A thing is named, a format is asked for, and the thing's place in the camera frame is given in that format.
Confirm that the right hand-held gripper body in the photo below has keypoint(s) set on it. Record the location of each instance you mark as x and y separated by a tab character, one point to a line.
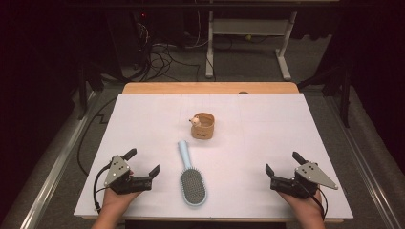
299	183

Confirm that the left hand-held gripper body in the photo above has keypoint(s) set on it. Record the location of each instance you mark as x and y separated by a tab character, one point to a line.
127	183

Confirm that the light blue hairbrush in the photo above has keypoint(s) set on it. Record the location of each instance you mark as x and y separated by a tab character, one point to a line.
192	183

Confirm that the person's left hand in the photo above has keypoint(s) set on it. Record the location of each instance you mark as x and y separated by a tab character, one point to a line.
116	198

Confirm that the person's right hand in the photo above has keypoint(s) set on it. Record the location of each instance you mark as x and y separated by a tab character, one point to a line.
302	206

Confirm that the white table mat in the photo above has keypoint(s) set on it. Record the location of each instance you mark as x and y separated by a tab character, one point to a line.
254	152

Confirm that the tan cup with animal figure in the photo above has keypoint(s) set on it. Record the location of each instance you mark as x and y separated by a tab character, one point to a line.
203	126

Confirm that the dark metal stand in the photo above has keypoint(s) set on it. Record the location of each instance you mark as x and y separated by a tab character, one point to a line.
340	89
86	86

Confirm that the wooden table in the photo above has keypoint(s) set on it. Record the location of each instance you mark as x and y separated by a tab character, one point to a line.
210	87

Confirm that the small yellow-green object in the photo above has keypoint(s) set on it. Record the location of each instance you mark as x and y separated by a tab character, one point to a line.
248	37

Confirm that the metal floor rail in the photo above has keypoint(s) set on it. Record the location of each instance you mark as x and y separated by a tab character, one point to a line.
60	159
363	159

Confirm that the white metal desk frame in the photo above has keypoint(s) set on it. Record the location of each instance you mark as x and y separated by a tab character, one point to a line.
251	27

